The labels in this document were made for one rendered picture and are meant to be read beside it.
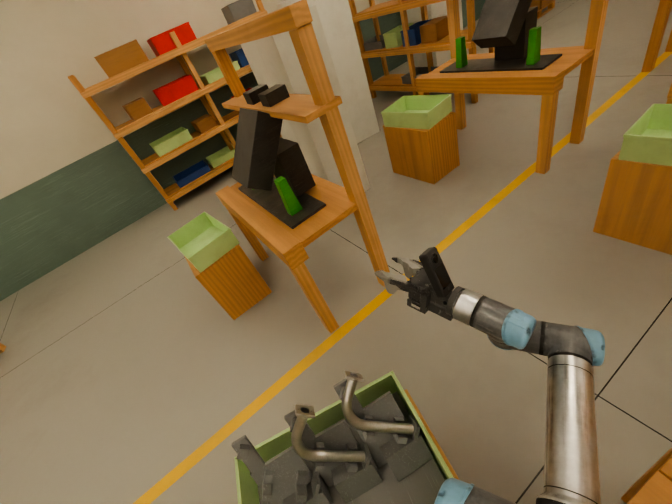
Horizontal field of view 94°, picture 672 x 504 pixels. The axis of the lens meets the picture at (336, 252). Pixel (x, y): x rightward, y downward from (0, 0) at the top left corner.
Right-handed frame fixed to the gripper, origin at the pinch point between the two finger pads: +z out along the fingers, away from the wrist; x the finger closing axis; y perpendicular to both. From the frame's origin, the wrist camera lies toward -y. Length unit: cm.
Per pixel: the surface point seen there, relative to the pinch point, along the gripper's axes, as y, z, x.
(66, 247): 204, 610, -59
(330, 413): 57, 9, -21
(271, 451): 67, 20, -41
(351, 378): 30.1, -0.3, -18.0
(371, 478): 61, -13, -26
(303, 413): 32.9, 4.2, -33.2
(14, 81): -36, 610, 0
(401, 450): 54, -17, -16
